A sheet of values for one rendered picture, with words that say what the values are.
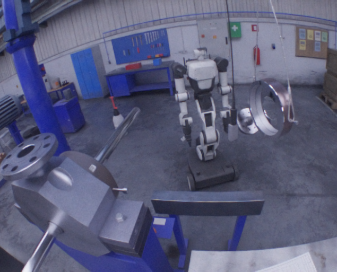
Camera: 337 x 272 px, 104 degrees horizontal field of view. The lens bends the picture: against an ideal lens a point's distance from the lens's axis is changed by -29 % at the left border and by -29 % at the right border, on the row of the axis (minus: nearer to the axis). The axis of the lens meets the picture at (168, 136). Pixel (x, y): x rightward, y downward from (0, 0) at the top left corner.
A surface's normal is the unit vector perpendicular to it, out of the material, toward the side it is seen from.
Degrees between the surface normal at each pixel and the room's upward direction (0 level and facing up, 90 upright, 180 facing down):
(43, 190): 45
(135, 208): 0
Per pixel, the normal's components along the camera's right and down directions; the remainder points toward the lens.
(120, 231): -0.15, -0.84
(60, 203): 0.58, -0.62
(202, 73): 0.13, 0.50
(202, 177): -0.02, -0.25
